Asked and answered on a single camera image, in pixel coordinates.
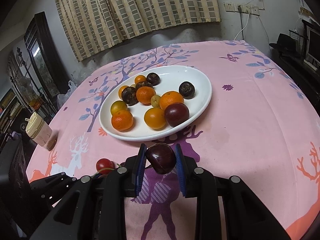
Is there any computer monitor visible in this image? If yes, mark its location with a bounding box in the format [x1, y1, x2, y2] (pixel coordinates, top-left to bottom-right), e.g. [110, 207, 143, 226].
[305, 26, 319, 71]

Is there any clear plastic bag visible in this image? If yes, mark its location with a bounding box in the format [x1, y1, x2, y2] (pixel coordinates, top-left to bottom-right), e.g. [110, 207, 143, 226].
[57, 80, 77, 109]

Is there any white oval plate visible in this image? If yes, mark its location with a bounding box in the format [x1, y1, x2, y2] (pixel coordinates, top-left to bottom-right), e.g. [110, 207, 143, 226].
[99, 66, 212, 141]

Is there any yellow orange citrus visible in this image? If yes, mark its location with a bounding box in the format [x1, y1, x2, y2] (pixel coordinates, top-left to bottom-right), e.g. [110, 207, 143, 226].
[144, 108, 167, 129]

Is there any dark cherry with stem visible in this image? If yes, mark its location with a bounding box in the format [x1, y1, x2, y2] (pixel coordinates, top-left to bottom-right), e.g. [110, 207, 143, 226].
[92, 168, 113, 179]

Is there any small yellow longan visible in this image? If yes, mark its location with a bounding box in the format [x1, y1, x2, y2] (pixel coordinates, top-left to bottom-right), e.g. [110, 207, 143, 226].
[150, 95, 161, 108]

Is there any pink deer print tablecloth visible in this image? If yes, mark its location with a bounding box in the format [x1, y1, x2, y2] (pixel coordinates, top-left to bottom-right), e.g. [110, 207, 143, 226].
[27, 41, 319, 239]

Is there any red cherry tomato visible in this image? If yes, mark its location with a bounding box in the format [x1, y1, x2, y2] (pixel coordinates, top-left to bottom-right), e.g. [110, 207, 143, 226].
[95, 158, 116, 172]

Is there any large orange mandarin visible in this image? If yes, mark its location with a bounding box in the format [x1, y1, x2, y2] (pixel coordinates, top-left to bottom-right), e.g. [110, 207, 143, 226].
[159, 91, 184, 110]

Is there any greenish yellow orange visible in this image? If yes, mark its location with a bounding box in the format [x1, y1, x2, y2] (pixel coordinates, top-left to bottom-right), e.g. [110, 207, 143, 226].
[110, 100, 128, 115]

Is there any small orange kumquat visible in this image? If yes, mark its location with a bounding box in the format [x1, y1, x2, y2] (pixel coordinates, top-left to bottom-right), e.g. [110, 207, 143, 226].
[136, 86, 156, 105]

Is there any dark wrinkled passion fruit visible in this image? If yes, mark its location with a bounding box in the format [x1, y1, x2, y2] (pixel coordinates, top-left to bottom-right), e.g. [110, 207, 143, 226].
[146, 73, 161, 86]
[121, 86, 138, 106]
[179, 81, 195, 99]
[136, 81, 153, 90]

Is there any dark framed picture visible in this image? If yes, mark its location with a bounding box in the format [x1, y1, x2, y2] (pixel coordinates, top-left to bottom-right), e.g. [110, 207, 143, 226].
[24, 12, 68, 103]

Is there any plastic jar with cream lid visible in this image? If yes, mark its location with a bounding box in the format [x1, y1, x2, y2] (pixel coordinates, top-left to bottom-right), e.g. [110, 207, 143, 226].
[25, 112, 57, 151]

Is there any white power cable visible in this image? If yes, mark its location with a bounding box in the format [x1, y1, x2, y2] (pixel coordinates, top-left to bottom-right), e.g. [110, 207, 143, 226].
[233, 11, 251, 41]

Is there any beige checked curtain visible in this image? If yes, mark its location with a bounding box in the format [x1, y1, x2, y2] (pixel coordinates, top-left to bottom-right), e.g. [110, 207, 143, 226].
[55, 0, 221, 61]

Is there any wall power strip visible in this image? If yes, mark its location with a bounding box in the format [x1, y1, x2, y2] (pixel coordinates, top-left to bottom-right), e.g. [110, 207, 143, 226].
[223, 2, 260, 16]

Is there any dark purple plum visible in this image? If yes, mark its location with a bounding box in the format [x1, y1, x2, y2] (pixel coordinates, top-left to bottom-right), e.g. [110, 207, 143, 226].
[145, 143, 176, 174]
[164, 103, 189, 127]

